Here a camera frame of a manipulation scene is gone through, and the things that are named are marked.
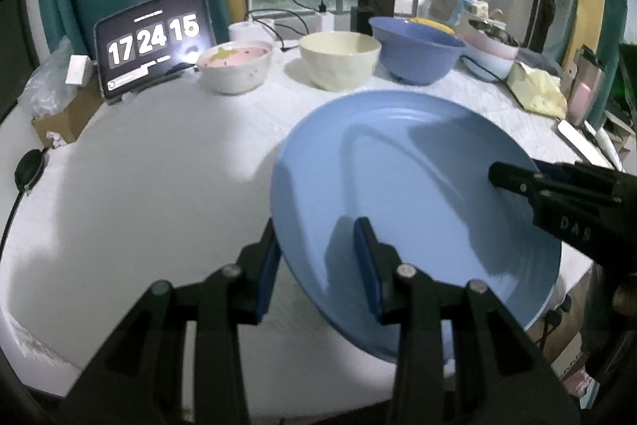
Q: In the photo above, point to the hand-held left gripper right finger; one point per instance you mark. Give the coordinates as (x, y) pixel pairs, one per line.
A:
(366, 268)

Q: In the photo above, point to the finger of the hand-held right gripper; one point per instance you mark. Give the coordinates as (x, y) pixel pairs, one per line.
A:
(512, 180)

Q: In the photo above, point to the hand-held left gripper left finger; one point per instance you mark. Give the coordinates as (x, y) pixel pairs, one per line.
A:
(266, 278)

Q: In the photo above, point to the blue plate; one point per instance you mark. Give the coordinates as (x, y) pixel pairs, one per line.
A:
(423, 186)

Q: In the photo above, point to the cream bowl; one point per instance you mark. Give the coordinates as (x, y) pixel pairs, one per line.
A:
(338, 66)

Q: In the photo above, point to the person's right hand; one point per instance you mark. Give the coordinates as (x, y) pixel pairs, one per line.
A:
(626, 301)

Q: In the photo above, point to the white remote control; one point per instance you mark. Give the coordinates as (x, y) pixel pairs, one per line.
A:
(580, 141)

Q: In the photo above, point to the pale yellow cloth pack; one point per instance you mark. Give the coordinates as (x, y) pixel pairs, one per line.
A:
(540, 91)

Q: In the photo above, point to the light blue plastic bowl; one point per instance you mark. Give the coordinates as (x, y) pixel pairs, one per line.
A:
(490, 67)

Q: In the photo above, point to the pink and silver tumbler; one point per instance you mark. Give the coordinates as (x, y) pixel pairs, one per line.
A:
(586, 91)

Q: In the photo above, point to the metal bowl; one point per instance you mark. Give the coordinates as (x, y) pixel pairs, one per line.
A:
(490, 30)

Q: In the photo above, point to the yellow packet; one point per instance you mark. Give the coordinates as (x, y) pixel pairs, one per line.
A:
(433, 25)

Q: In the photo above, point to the blue and white carton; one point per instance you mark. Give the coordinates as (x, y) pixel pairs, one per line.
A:
(470, 7)

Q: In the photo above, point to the narrow teal curtain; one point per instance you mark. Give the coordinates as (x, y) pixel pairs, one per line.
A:
(609, 16)

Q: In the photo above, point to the pink strawberry print bowl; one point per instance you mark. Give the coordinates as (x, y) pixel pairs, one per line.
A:
(234, 76)

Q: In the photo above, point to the black power adapter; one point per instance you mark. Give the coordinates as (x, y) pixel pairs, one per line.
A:
(361, 17)

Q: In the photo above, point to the white charger plug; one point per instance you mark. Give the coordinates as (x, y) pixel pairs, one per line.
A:
(326, 21)

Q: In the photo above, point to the white toilet paper roll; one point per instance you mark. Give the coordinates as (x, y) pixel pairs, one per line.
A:
(246, 30)

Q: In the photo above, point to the cardboard box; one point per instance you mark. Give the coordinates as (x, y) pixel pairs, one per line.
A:
(74, 111)

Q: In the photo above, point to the black round disc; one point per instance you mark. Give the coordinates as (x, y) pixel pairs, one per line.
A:
(29, 171)

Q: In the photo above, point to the tablet with clock display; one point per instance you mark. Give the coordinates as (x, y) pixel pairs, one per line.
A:
(149, 41)

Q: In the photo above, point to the small white box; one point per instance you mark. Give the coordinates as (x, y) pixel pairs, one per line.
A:
(78, 70)

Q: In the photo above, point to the clear plastic bag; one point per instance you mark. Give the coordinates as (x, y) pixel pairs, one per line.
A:
(45, 76)

